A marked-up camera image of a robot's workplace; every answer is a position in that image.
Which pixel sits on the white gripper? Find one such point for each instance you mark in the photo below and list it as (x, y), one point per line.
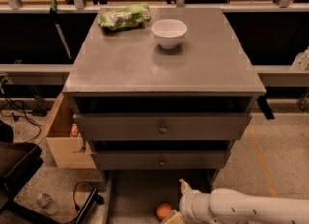
(187, 203)

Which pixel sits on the orange fruit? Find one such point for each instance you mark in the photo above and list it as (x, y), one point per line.
(163, 210)

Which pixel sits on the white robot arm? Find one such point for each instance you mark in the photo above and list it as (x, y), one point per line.
(226, 206)

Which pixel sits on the grey middle drawer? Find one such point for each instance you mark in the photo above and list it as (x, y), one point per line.
(160, 160)

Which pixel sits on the grey drawer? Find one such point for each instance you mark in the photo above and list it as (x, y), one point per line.
(224, 126)
(132, 196)
(160, 160)

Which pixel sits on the grey bottom drawer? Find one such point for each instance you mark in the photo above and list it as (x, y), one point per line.
(132, 196)

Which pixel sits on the grey drawer cabinet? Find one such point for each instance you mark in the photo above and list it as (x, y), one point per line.
(123, 73)

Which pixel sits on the grey top drawer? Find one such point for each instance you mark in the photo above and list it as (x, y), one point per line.
(224, 126)

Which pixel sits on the black power strip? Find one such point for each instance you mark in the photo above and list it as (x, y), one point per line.
(93, 198)

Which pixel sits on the wooden open box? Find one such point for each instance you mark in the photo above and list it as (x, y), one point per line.
(68, 152)

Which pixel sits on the small red can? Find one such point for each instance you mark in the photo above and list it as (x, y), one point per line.
(74, 132)

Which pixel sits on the clear plastic bottle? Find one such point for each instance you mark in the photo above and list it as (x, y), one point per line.
(47, 204)

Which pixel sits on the black chair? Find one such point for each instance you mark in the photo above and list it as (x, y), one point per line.
(18, 164)

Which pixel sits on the white ceramic bowl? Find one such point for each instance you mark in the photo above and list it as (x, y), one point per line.
(169, 33)

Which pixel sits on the green snack bag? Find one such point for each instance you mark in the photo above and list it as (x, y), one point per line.
(125, 18)

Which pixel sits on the green handled tool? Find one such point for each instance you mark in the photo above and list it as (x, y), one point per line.
(54, 13)

